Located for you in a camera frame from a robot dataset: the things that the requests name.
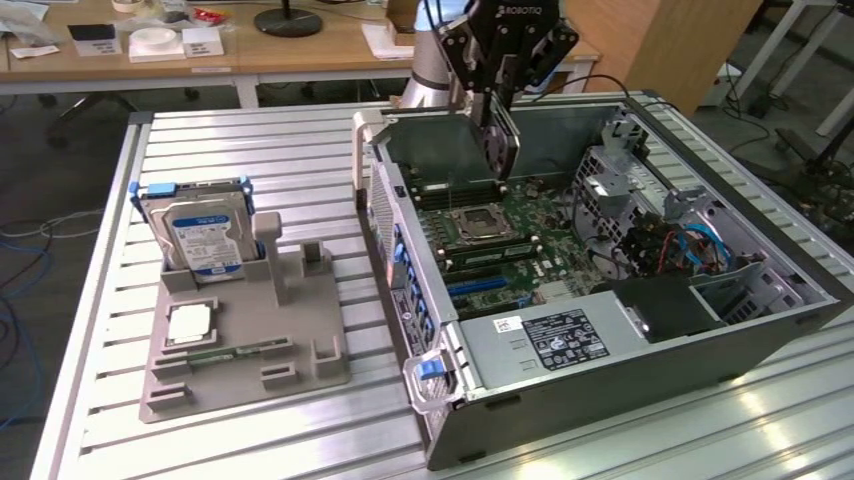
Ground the clear plastic bag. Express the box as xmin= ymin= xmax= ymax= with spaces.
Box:
xmin=0 ymin=0 xmax=55 ymax=49

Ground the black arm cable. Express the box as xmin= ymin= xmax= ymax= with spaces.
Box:
xmin=418 ymin=0 xmax=450 ymax=39

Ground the white box with round hollow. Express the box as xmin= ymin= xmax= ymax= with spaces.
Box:
xmin=127 ymin=27 xmax=187 ymax=64

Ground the wooden desk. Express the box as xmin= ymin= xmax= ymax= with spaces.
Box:
xmin=0 ymin=0 xmax=602 ymax=96

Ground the plain white box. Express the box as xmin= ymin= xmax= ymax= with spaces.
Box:
xmin=179 ymin=27 xmax=226 ymax=59

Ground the blue expansion slot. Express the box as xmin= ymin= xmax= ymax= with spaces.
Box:
xmin=448 ymin=277 xmax=508 ymax=297

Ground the white booklet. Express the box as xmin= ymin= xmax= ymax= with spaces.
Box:
xmin=361 ymin=22 xmax=420 ymax=61

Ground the grey parts rack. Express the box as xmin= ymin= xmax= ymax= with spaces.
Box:
xmin=137 ymin=210 xmax=353 ymax=426

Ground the silver disk bay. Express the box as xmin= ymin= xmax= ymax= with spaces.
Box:
xmin=687 ymin=252 xmax=816 ymax=326

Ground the black Nvidia graphics card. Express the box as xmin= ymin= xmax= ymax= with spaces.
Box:
xmin=446 ymin=67 xmax=522 ymax=182

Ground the black stand base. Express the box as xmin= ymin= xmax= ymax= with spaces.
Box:
xmin=773 ymin=127 xmax=854 ymax=201

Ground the black RAM slot bank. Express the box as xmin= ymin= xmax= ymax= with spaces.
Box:
xmin=440 ymin=238 xmax=544 ymax=275
xmin=410 ymin=178 xmax=500 ymax=211

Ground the grey open PC case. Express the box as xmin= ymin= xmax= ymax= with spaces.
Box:
xmin=352 ymin=89 xmax=844 ymax=472

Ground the silver chipset heat sink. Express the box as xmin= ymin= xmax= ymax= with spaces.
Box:
xmin=533 ymin=281 xmax=577 ymax=305

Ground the silver perforated drive cage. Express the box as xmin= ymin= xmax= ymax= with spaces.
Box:
xmin=572 ymin=117 xmax=670 ymax=246

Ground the white box with black top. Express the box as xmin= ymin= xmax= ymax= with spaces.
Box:
xmin=66 ymin=23 xmax=126 ymax=57

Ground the wooden cabinet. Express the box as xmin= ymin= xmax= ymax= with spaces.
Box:
xmin=564 ymin=0 xmax=767 ymax=114

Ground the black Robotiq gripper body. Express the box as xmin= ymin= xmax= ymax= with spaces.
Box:
xmin=466 ymin=0 xmax=568 ymax=57

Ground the silver CPU socket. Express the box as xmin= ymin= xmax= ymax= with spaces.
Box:
xmin=452 ymin=203 xmax=514 ymax=246

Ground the blue SATA wire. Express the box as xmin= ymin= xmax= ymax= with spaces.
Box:
xmin=673 ymin=222 xmax=735 ymax=275

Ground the green Dell motherboard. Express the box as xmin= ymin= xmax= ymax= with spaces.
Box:
xmin=406 ymin=172 xmax=613 ymax=321

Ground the grey power supply unit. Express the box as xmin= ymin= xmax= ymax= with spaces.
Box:
xmin=458 ymin=291 xmax=653 ymax=391

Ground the brown cardboard box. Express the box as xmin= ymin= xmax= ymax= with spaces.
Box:
xmin=386 ymin=0 xmax=422 ymax=36

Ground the hard disk with blue caddy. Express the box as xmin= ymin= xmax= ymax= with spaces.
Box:
xmin=127 ymin=177 xmax=260 ymax=286

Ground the blue floor cable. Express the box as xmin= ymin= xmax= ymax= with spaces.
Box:
xmin=0 ymin=234 xmax=55 ymax=431

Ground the black case power cable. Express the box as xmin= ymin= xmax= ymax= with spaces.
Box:
xmin=533 ymin=73 xmax=676 ymax=109

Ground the black office chair base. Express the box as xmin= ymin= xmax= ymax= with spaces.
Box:
xmin=39 ymin=89 xmax=142 ymax=149

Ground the white electrical box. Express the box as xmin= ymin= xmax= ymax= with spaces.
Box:
xmin=712 ymin=63 xmax=744 ymax=107

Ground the multicolour power wire bundle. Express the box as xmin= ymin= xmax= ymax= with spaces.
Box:
xmin=617 ymin=214 xmax=676 ymax=279

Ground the black round lamp base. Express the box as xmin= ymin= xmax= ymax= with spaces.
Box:
xmin=253 ymin=0 xmax=326 ymax=39

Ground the blue case latch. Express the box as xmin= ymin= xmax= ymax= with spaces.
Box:
xmin=413 ymin=359 xmax=446 ymax=385

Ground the white desk frame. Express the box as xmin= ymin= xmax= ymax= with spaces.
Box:
xmin=731 ymin=0 xmax=854 ymax=137

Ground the silver CPU chip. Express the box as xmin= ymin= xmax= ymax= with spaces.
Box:
xmin=166 ymin=307 xmax=214 ymax=344

